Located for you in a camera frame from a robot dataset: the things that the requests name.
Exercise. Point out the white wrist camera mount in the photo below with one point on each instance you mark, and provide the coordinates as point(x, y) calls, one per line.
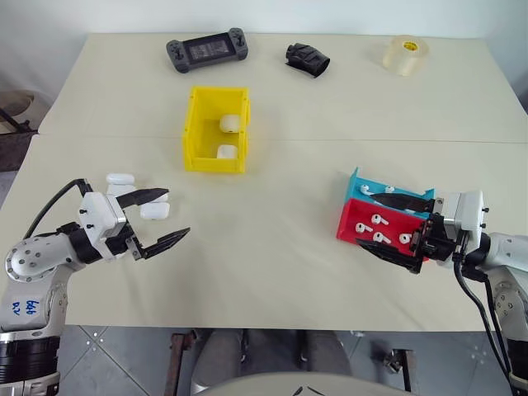
point(99, 210)
point(466, 210)

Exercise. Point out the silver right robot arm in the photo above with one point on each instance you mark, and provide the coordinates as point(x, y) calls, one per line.
point(507, 252)

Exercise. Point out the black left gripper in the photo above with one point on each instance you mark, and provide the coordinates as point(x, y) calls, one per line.
point(121, 243)

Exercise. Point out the blue plastic tray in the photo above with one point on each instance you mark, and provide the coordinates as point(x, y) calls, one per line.
point(408, 194)

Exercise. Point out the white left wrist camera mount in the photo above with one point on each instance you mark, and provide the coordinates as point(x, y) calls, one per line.
point(99, 210)

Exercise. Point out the dark chair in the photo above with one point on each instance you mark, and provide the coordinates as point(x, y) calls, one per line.
point(16, 111)

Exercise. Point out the rusty metal table leg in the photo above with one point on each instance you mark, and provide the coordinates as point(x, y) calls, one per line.
point(402, 369)
point(180, 359)

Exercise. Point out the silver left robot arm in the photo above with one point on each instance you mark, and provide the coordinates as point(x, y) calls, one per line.
point(33, 255)

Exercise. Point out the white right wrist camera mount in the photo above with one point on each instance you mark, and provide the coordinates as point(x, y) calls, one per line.
point(466, 210)

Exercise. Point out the white rounded robot torso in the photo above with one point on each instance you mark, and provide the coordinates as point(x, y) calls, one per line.
point(305, 385)

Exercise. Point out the grey rounded robot leg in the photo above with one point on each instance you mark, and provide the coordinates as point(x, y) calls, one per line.
point(218, 354)
point(326, 350)

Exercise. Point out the black handheld game controller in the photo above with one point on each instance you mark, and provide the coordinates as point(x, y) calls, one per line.
point(206, 48)

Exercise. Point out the black crumpled plastic piece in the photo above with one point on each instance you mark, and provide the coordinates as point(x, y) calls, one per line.
point(305, 57)

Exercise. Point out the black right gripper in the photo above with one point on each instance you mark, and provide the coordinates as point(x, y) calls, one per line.
point(437, 245)

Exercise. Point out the clear adhesive tape roll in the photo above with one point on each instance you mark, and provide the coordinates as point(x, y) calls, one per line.
point(406, 55)

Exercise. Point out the yellow plastic bin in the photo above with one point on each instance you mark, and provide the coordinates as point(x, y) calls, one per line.
point(194, 123)

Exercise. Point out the red plastic tray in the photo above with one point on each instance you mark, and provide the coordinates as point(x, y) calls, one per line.
point(350, 214)

